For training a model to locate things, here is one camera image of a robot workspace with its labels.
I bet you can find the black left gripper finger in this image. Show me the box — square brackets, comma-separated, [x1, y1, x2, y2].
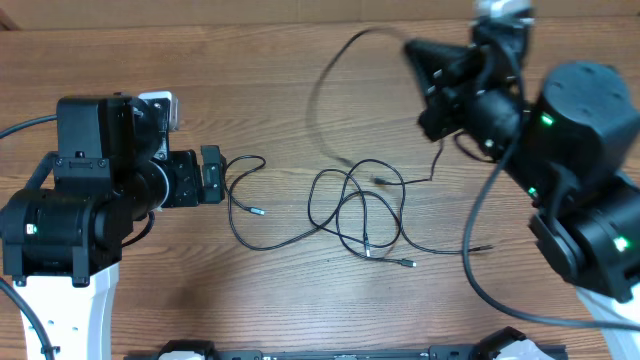
[201, 174, 226, 204]
[200, 145, 226, 175]

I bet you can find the black smooth usb cable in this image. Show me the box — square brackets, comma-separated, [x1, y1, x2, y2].
[305, 27, 494, 269]

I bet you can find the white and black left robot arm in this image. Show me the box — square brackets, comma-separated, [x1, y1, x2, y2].
[1, 91, 227, 359]

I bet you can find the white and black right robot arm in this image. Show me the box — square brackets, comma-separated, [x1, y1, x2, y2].
[404, 39, 639, 359]

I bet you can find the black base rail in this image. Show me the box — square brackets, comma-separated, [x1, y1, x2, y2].
[124, 327, 569, 360]

